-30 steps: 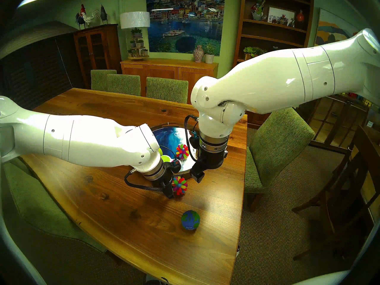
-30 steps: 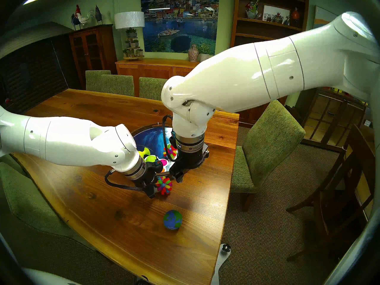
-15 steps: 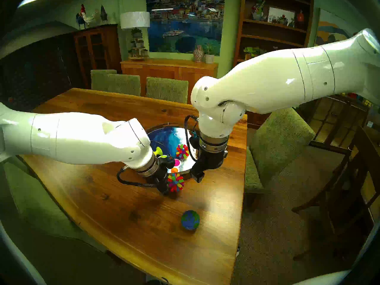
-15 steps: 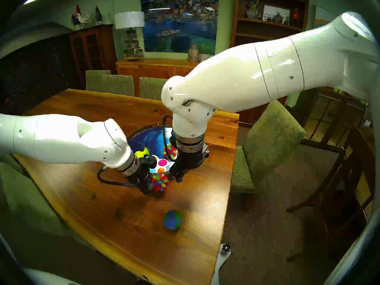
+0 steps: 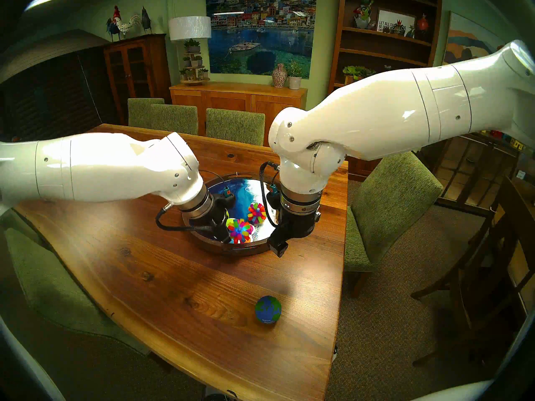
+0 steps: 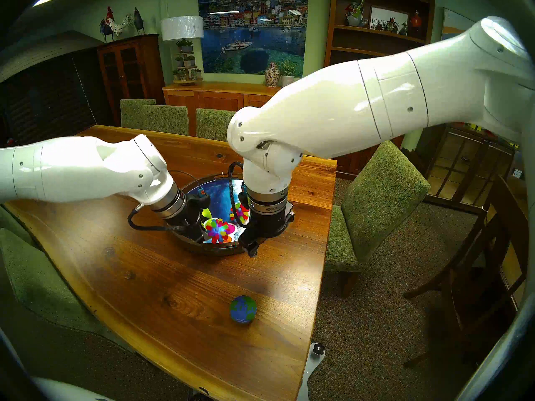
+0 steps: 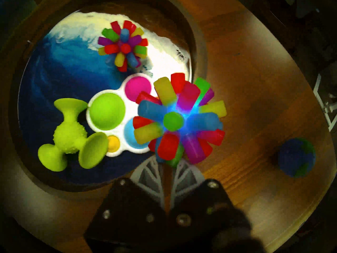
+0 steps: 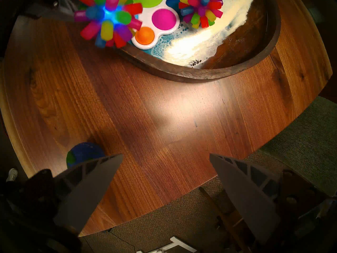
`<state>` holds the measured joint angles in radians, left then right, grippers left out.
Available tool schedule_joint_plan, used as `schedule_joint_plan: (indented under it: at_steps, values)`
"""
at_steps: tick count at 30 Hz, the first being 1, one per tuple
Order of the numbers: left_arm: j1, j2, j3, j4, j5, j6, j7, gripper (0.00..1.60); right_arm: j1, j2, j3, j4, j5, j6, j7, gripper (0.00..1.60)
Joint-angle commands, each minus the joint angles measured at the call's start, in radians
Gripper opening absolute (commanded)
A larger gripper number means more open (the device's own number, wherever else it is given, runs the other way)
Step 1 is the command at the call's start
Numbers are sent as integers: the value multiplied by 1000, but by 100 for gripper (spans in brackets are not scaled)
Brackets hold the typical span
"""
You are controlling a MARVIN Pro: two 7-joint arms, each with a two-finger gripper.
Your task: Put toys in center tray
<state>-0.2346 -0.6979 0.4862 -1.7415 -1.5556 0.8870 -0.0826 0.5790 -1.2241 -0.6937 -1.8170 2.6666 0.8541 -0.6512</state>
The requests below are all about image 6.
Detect green upholstered chair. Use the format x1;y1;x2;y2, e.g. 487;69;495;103
142;105;189;136
196;108;237;142
0;204;35;247
0;228;135;353
120;98;157;127

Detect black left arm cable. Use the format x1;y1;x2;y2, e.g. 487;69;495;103
127;203;186;232

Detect thin black camera cable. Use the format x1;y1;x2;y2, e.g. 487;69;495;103
169;170;202;193

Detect tall dark wooden cabinet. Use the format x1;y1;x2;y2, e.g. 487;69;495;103
97;34;166;127

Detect blue green earth ball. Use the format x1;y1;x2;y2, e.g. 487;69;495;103
230;295;257;324

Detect abstract wall picture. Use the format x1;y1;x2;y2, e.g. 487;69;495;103
441;8;474;40

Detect tiered plant stand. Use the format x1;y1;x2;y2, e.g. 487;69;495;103
172;39;203;85

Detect harbour town painting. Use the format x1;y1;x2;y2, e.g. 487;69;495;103
198;0;310;78

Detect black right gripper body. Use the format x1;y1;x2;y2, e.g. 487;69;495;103
239;207;296;245

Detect black coiled right arm cable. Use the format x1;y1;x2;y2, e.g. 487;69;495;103
228;161;248;228

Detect oval wooden tray blue inlay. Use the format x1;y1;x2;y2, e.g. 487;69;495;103
169;174;295;255

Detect wooden bookshelf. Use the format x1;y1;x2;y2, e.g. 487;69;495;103
324;0;437;67

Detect green chair beside table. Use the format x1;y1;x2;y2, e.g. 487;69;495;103
325;140;431;298

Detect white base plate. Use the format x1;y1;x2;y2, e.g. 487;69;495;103
297;342;326;401

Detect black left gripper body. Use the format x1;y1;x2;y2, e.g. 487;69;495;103
167;195;211;242

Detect light wooden sideboard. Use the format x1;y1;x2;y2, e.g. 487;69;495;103
162;82;289;137

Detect dark window blinds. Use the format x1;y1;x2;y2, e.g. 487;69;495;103
0;49;102;140

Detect white pop bubble toy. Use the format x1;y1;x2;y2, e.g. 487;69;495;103
202;218;245;243

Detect small potted plant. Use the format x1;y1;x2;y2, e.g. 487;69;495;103
279;60;298;87

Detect white lamp shade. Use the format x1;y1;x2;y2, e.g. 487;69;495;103
160;16;204;41

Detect white spotted rooster figurine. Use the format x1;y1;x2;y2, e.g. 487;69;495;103
104;6;135;39

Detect glass door wooden cabinet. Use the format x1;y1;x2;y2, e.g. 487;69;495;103
424;122;517;215

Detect multicolour spiky ball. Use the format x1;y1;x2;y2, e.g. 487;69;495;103
229;202;250;224
204;218;237;244

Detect dark wooden chair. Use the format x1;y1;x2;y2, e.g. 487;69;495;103
403;175;530;368

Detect framed text sign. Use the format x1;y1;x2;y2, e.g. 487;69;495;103
369;5;409;35

